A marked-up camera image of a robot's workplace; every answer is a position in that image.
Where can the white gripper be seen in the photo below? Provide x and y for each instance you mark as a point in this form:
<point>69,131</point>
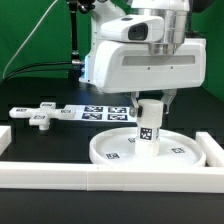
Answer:
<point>128,67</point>

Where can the white round table top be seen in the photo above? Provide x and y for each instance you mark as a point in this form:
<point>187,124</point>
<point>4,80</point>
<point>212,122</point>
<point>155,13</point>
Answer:
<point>120,147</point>

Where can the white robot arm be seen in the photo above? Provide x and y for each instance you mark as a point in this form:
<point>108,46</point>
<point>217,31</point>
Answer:
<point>175,15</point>

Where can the white marker sheet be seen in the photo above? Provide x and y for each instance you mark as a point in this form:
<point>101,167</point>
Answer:
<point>101,113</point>

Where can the white cross-shaped table base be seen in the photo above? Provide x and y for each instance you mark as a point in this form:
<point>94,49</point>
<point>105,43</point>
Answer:
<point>42,115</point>

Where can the white right fence rail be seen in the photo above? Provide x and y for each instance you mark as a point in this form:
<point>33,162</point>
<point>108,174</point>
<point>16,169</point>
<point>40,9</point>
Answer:
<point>214,152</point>

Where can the white fence rail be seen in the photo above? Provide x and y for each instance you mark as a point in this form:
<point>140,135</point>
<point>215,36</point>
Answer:
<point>90,177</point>
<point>5,138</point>
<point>214,152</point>

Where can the white front fence rail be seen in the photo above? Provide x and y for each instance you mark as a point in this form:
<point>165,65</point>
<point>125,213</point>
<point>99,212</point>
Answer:
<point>90,177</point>

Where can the black camera stand pole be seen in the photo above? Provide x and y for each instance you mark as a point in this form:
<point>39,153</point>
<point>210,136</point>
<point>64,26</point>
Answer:
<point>75,57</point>

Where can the white left fence rail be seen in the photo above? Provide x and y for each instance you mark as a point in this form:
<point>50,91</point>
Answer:
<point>5,138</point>

